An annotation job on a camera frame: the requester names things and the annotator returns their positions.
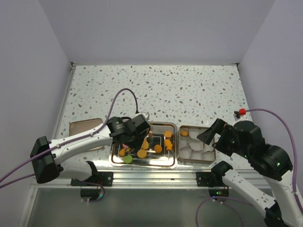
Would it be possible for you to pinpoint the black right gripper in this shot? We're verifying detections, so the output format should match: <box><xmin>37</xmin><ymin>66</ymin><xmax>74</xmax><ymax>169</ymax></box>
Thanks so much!
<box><xmin>196</xmin><ymin>117</ymin><xmax>251</xmax><ymax>158</ymax></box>

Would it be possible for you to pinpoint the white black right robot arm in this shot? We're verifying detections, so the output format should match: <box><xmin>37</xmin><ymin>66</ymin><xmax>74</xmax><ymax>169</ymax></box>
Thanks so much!
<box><xmin>197</xmin><ymin>119</ymin><xmax>303</xmax><ymax>227</ymax></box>

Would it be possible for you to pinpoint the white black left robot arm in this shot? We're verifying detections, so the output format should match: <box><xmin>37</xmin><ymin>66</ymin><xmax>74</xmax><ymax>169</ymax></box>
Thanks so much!
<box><xmin>30</xmin><ymin>113</ymin><xmax>151</xmax><ymax>186</ymax></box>

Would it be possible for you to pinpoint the white paper cupcake liner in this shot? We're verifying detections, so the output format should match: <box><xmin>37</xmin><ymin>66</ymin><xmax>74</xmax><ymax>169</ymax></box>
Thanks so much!
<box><xmin>188</xmin><ymin>128</ymin><xmax>200</xmax><ymax>140</ymax></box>

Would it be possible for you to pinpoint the brown cookie tin box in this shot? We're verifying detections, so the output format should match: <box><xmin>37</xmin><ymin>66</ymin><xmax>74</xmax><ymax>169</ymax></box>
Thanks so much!
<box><xmin>177</xmin><ymin>125</ymin><xmax>216</xmax><ymax>165</ymax></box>

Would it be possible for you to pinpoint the orange round biscuit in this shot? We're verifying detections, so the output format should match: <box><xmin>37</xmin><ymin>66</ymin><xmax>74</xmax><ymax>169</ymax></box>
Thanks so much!
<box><xmin>141</xmin><ymin>140</ymin><xmax>149</xmax><ymax>150</ymax></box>
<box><xmin>137</xmin><ymin>149</ymin><xmax>147</xmax><ymax>158</ymax></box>

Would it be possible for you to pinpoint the green macaron cookie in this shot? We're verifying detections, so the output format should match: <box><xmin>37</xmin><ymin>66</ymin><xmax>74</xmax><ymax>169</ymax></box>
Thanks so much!
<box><xmin>123</xmin><ymin>155</ymin><xmax>133</xmax><ymax>164</ymax></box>

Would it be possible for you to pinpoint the orange chip cookie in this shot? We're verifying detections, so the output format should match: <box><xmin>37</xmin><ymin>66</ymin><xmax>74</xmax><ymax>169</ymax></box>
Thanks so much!
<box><xmin>154</xmin><ymin>144</ymin><xmax>162</xmax><ymax>153</ymax></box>

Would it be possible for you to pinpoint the stainless steel baking tray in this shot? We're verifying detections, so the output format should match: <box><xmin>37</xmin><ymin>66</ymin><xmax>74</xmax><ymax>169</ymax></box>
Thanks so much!
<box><xmin>109</xmin><ymin>122</ymin><xmax>178</xmax><ymax>169</ymax></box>

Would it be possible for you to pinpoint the brown tin lid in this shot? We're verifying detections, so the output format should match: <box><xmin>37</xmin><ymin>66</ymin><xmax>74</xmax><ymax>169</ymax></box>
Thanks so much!
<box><xmin>69</xmin><ymin>118</ymin><xmax>105</xmax><ymax>152</ymax></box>

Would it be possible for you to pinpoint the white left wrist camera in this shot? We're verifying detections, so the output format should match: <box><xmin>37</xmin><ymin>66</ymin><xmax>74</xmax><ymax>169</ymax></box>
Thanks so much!
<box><xmin>139</xmin><ymin>112</ymin><xmax>150</xmax><ymax>120</ymax></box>

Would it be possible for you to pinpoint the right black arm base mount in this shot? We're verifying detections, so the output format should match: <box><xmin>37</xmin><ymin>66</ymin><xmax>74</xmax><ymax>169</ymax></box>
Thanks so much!
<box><xmin>196</xmin><ymin>161</ymin><xmax>233</xmax><ymax>187</ymax></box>

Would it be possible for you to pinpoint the aluminium table edge rail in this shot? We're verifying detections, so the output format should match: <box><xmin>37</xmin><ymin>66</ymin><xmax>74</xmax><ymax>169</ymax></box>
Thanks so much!
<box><xmin>29</xmin><ymin>169</ymin><xmax>270</xmax><ymax>189</ymax></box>

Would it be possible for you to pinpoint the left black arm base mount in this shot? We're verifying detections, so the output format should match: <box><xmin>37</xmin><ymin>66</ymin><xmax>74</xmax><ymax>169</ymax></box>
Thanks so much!
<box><xmin>71</xmin><ymin>161</ymin><xmax>114</xmax><ymax>187</ymax></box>

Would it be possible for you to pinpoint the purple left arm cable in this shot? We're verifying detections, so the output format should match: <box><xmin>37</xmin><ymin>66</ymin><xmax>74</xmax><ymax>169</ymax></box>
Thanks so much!
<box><xmin>0</xmin><ymin>87</ymin><xmax>140</xmax><ymax>190</ymax></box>

